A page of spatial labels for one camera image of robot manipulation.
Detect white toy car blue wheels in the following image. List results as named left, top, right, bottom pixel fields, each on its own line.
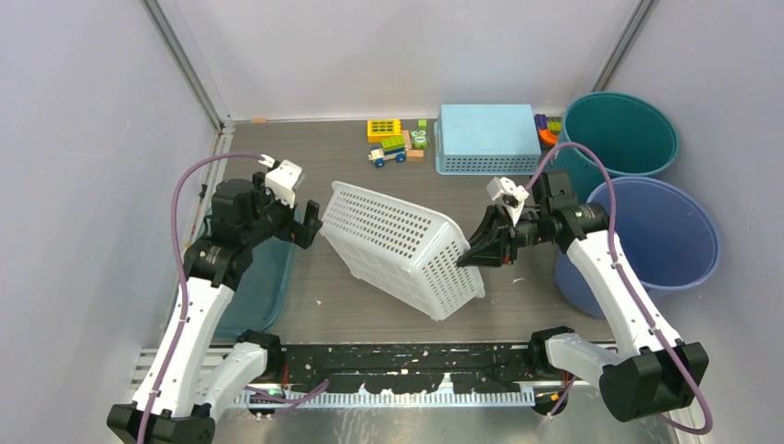
left=367, top=135, right=408, bottom=168

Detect white perforated plastic basket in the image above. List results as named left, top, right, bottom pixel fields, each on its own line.
left=320, top=181, right=485, bottom=321

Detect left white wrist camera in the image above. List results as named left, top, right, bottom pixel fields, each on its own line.
left=264, top=160, right=304, bottom=208

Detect teal round bucket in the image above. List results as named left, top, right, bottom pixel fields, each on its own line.
left=557, top=92, right=680, bottom=178

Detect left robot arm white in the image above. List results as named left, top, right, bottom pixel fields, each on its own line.
left=107, top=166, right=323, bottom=443

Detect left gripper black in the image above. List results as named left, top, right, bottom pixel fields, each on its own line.
left=242, top=172, right=322, bottom=248

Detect yellow toy block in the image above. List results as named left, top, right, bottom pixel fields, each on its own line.
left=366, top=118, right=402, bottom=143

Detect teal transparent plastic tub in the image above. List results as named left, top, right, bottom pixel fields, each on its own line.
left=213, top=237, right=296, bottom=342

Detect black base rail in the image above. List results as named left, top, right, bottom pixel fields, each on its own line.
left=254, top=342, right=572, bottom=394

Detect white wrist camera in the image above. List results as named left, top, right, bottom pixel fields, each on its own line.
left=264, top=160, right=304, bottom=208
left=486, top=177, right=530, bottom=226

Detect green monster toy block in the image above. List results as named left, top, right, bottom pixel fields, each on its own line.
left=410, top=119, right=429, bottom=150

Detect blue round bucket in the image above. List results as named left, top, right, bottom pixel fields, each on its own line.
left=552, top=177, right=721, bottom=320

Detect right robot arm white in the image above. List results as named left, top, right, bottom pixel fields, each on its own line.
left=457, top=171, right=709, bottom=422

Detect light blue perforated basket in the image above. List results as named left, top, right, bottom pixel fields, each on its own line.
left=434, top=104, right=542, bottom=176

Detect orange purple toy blocks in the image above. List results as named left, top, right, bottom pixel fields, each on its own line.
left=533, top=114, right=562, bottom=149

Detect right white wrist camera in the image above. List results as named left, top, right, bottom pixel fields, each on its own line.
left=486, top=177, right=530, bottom=226

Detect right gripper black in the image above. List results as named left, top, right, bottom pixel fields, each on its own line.
left=454, top=202, right=549, bottom=267

